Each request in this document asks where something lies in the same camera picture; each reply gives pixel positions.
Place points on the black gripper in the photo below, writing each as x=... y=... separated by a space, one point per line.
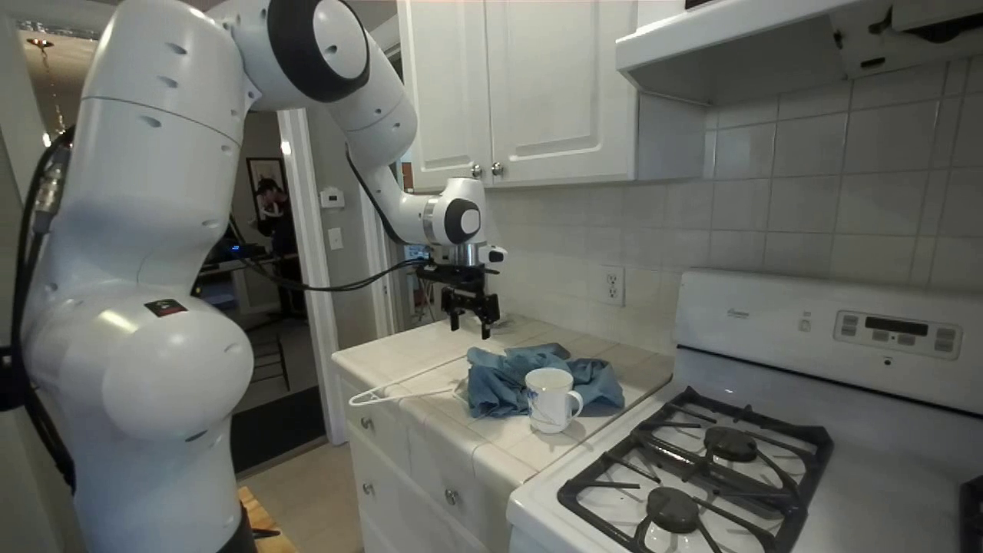
x=463 y=273

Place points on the white range hood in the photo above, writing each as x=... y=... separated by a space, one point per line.
x=800 y=41

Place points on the white gas stove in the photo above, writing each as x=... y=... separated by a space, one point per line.
x=818 y=410

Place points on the white narrow upper cabinet door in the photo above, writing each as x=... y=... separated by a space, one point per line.
x=446 y=80

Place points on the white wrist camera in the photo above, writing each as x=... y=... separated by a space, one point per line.
x=492 y=254

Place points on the white wide upper cabinet door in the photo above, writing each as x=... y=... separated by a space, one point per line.
x=559 y=80

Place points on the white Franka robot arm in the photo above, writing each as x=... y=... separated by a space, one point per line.
x=155 y=256

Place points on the white wall outlet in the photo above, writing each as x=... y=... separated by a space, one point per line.
x=614 y=286

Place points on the black stove grate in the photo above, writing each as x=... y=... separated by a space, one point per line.
x=718 y=476

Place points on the stove control panel display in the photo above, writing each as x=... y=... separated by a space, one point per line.
x=900 y=333

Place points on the dark floor mat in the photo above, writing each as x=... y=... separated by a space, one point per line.
x=277 y=425

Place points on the framed wall picture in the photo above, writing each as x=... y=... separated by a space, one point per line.
x=267 y=186

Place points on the dark round burner cap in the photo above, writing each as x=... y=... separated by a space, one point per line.
x=674 y=507
x=733 y=442

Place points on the metal cabinet knob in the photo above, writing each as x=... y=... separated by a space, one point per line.
x=450 y=500
x=368 y=423
x=368 y=489

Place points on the blue cloth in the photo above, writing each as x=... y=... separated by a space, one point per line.
x=503 y=378

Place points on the white wall thermostat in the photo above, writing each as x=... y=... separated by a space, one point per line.
x=329 y=198

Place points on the small upper door knob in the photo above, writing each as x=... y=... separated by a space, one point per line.
x=499 y=169
x=474 y=169

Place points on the white lower cabinet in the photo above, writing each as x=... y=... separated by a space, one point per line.
x=409 y=462

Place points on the white mug with blue print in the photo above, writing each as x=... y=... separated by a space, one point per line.
x=551 y=399

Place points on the white light switch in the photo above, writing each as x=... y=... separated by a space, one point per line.
x=336 y=239

